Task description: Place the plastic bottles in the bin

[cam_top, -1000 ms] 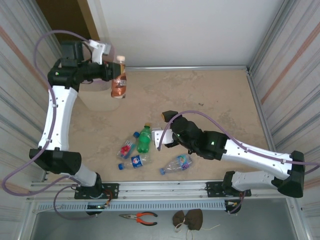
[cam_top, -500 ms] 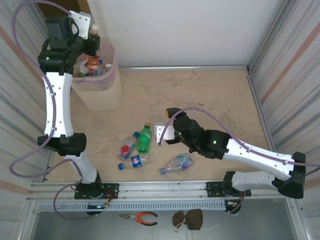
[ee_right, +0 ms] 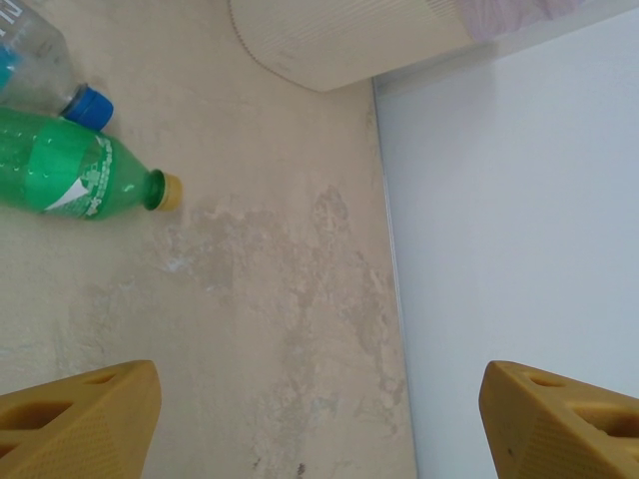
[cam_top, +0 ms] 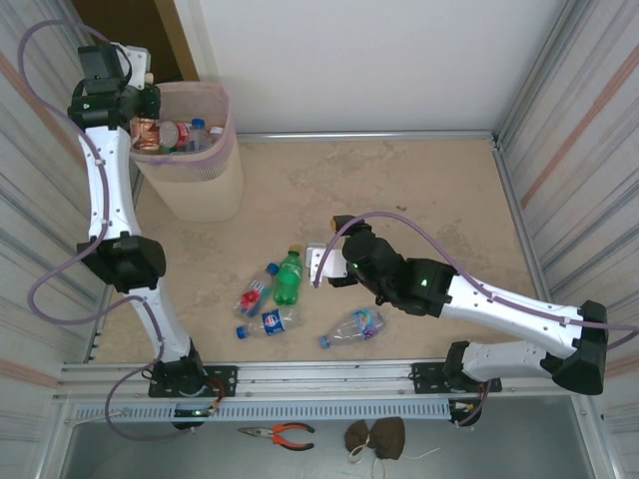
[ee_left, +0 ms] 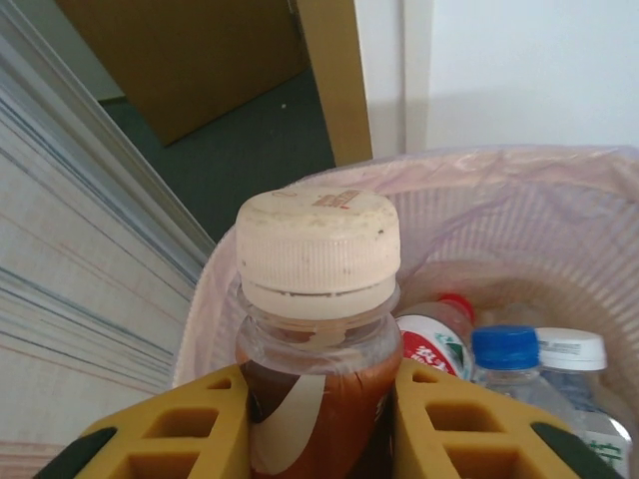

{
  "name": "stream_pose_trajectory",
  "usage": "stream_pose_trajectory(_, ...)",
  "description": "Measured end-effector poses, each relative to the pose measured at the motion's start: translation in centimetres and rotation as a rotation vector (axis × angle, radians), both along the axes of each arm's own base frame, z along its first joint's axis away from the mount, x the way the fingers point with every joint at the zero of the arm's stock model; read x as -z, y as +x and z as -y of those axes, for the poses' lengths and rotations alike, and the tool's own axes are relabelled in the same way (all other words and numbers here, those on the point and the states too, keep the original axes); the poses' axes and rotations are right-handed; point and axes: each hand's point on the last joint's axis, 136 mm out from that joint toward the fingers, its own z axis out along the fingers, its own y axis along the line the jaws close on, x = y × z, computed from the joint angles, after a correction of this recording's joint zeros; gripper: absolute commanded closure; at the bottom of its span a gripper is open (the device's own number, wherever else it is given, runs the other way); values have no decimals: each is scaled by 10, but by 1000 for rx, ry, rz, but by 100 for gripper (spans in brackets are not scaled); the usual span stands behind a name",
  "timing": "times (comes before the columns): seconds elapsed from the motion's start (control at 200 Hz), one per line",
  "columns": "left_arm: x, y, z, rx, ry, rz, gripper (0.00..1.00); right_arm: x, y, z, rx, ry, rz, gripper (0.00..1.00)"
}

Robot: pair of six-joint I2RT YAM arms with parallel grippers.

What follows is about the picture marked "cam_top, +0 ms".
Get brown chocolate drink bottle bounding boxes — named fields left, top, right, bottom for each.
left=130, top=72, right=162, bottom=152

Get blue label water bottle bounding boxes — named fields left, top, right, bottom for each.
left=189, top=117, right=214, bottom=153

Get beige mesh waste bin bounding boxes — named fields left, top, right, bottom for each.
left=128, top=81, right=246, bottom=225

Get clear bottle colourful label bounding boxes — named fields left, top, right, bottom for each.
left=318, top=307, right=387, bottom=350

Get tall green soda bottle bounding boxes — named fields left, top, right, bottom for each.
left=273, top=243, right=305, bottom=306

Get brown door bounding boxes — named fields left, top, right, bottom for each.
left=72, top=0, right=201, bottom=84

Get aluminium back bar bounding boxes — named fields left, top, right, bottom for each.
left=234, top=130, right=496, bottom=145

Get red label bottle blue cap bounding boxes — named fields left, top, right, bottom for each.
left=234, top=262, right=281, bottom=319

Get long Pepsi bottle blue cap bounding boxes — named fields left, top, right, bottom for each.
left=235, top=304, right=305, bottom=340

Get grey metal shelf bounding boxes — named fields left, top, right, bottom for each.
left=64, top=418, right=598, bottom=479

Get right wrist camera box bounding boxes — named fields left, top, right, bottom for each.
left=304, top=241, right=349, bottom=290

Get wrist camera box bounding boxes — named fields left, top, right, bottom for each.
left=304, top=241, right=349, bottom=290
left=110, top=43, right=154, bottom=85

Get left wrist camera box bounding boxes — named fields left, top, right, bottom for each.
left=110, top=43, right=154, bottom=85

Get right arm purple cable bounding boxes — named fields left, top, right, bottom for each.
left=313, top=212, right=639, bottom=428

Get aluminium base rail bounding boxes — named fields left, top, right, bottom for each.
left=58, top=354, right=598, bottom=401

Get slotted cable duct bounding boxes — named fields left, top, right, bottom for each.
left=73, top=400, right=453, bottom=423

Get brown cloth pouch with string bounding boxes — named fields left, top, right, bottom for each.
left=343, top=416, right=441, bottom=476

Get orange handled pliers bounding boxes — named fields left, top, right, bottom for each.
left=237, top=422, right=317, bottom=452

